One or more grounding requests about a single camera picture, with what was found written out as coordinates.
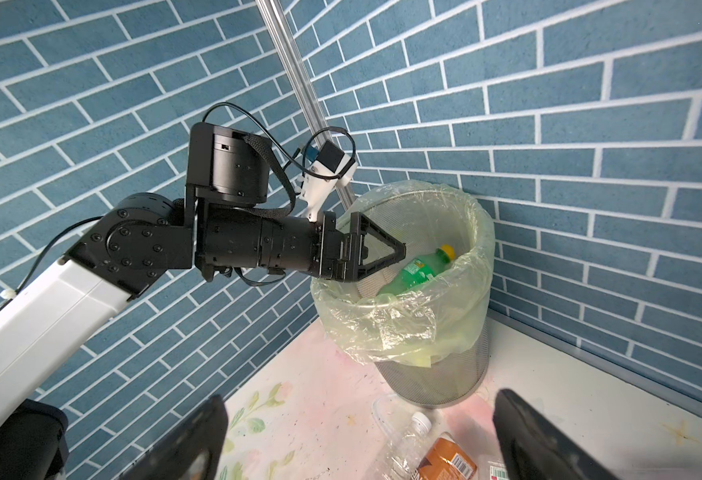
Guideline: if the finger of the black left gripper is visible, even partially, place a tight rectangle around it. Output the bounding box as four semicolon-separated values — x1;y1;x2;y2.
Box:
350;212;407;281

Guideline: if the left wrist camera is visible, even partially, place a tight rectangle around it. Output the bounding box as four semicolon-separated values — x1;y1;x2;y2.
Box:
299;142;357;223

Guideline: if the brown Nescafe coffee bottle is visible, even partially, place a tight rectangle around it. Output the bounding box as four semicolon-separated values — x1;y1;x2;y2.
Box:
411;432;478;480

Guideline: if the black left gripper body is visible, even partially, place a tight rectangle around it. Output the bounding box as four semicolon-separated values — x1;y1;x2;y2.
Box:
316;211;357;281

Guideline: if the clear bottle green white label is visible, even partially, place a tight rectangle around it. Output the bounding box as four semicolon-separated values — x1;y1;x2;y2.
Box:
482;461;509;480

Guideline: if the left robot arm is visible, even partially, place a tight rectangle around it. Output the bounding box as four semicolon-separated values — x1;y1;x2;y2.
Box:
0;122;407;479

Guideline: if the grey mesh waste bin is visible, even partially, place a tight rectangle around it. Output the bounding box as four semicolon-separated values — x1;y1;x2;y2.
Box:
374;327;489;408

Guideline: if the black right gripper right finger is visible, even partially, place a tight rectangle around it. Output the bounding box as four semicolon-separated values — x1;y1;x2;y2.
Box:
493;389;617;480

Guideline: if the green plastic bin liner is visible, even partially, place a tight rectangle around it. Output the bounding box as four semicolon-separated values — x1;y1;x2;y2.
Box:
311;180;496;367

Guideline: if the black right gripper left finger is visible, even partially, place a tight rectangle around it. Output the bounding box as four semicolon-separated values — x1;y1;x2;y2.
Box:
119;395;229;479

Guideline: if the green Sprite bottle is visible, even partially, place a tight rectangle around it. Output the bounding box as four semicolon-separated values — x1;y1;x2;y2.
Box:
377;244;457;296

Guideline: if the clear ribbed bottle white cap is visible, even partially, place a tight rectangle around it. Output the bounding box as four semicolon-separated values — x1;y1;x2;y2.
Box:
363;394;433;479

